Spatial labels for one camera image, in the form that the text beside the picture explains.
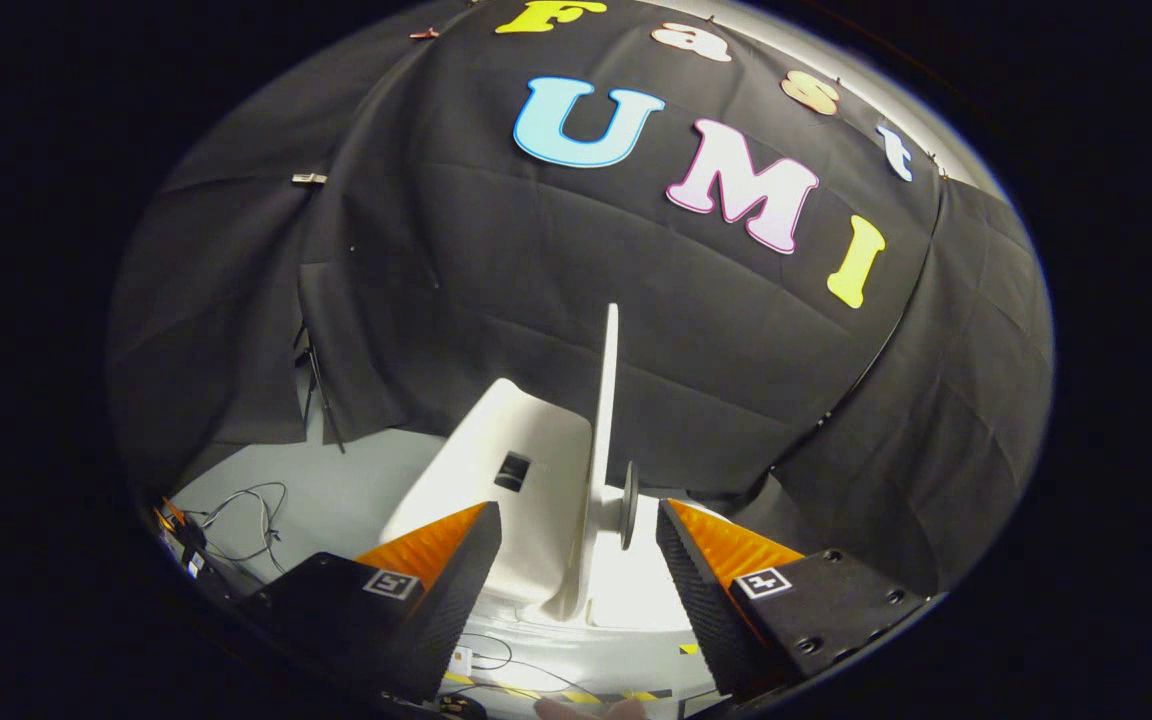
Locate white toilet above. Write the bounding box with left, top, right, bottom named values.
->
left=381, top=378, right=699, bottom=651

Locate white toilet lid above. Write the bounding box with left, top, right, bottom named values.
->
left=548, top=303, right=640, bottom=621

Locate black cable bundle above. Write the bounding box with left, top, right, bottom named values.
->
left=180, top=481, right=290, bottom=578

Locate black stand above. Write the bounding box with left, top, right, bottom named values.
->
left=292, top=318, right=348, bottom=455

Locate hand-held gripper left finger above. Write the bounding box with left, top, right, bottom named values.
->
left=234, top=501, right=504, bottom=705

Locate black backdrop cloth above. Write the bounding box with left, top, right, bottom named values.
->
left=106, top=0, right=1055, bottom=598

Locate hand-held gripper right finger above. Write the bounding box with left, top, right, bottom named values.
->
left=656, top=498, right=935, bottom=699

